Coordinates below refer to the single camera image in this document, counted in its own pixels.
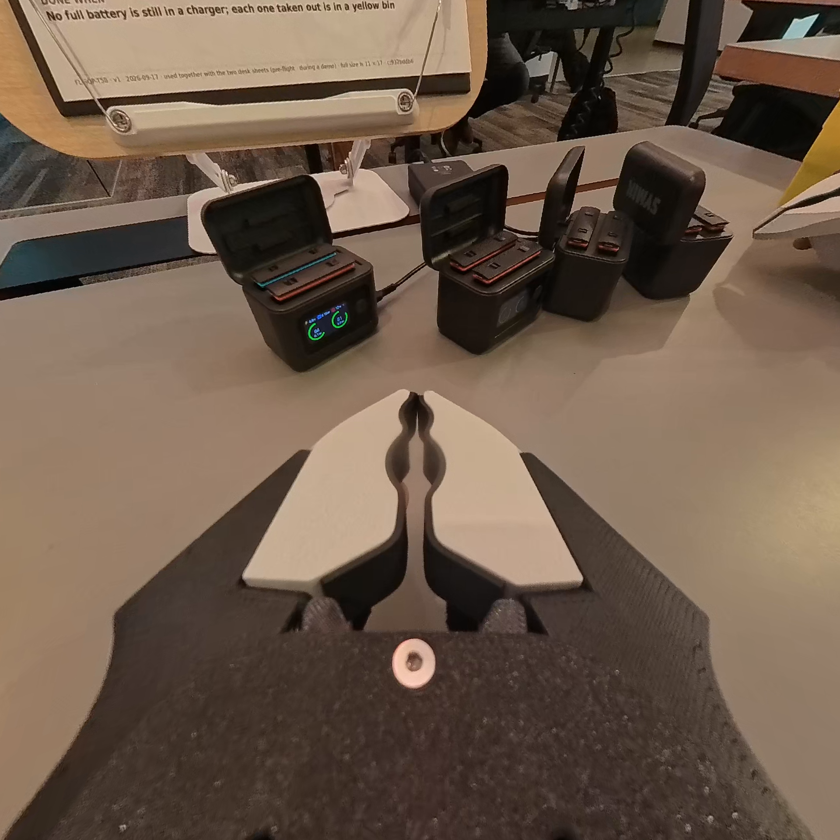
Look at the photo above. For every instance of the framed instruction sheet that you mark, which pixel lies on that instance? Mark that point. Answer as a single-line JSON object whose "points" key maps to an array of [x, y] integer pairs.
{"points": [[262, 52]]}

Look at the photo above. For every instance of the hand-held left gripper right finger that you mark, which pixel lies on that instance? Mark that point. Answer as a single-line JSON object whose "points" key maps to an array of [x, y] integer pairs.
{"points": [[489, 505]]}

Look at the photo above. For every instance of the black charger case lettered lid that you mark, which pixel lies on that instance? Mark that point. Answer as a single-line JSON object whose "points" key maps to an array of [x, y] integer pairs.
{"points": [[663, 190]]}

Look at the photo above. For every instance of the wooden background table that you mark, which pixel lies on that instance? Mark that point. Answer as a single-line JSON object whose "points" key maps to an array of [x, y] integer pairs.
{"points": [[781, 62]]}

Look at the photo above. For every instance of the white board stand base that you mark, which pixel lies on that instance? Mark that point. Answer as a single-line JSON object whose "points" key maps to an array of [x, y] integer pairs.
{"points": [[367, 203]]}

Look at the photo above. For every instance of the black power adapter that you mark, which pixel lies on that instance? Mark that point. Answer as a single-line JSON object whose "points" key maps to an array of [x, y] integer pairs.
{"points": [[436, 176]]}

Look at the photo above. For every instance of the black table leg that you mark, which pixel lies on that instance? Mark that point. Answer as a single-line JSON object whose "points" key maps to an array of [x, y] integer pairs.
{"points": [[695, 59]]}

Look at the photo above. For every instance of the black bag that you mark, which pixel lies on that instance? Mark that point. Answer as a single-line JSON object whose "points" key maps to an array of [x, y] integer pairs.
{"points": [[587, 115]]}

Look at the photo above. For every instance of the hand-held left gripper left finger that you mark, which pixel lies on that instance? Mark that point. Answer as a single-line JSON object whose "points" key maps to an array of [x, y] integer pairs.
{"points": [[331, 499]]}

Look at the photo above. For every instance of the black charger case narrow lid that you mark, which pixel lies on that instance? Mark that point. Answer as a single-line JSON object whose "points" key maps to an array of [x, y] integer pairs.
{"points": [[584, 282]]}

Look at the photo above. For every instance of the teal-edged black battery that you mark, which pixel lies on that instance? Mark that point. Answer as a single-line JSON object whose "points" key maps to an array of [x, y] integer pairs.
{"points": [[295, 270]]}

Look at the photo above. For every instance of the white sheet holder bar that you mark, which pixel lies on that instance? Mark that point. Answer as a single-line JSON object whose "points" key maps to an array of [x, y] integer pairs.
{"points": [[262, 121]]}

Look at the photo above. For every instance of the black charger case lit screen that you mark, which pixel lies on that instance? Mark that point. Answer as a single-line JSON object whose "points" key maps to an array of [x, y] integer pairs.
{"points": [[282, 328]]}

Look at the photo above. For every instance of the black charger case dark screen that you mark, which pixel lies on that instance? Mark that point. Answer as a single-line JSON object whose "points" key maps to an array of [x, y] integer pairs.
{"points": [[472, 315]]}

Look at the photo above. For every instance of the orange-edged black battery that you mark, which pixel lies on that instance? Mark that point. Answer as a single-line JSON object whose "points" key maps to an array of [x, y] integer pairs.
{"points": [[611, 233], [482, 253], [321, 283], [581, 229], [705, 223], [508, 266]]}

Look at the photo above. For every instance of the wooden display board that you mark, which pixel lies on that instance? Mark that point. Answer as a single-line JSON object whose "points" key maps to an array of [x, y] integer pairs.
{"points": [[39, 124]]}

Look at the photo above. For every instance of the clear acrylic stand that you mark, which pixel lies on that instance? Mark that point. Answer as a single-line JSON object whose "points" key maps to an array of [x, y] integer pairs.
{"points": [[59, 180]]}

